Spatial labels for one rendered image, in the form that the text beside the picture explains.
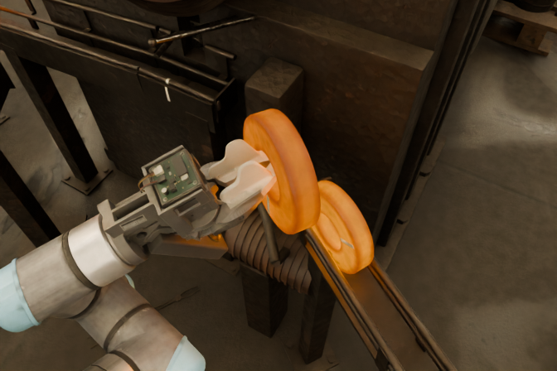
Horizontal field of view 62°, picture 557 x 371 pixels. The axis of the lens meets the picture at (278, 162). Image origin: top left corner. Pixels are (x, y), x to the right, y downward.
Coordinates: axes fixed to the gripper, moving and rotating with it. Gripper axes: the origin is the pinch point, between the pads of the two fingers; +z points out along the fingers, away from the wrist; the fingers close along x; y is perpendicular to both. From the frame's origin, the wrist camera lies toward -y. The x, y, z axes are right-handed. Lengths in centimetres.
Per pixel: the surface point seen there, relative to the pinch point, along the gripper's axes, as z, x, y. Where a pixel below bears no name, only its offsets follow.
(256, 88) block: 4.4, 26.3, -13.8
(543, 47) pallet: 140, 77, -131
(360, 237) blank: 5.7, -5.7, -18.7
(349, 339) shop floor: -3, 1, -95
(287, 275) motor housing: -7.7, 4.9, -42.2
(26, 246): -80, 71, -71
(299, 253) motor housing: -3.4, 6.6, -40.0
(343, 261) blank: 2.2, -4.8, -25.8
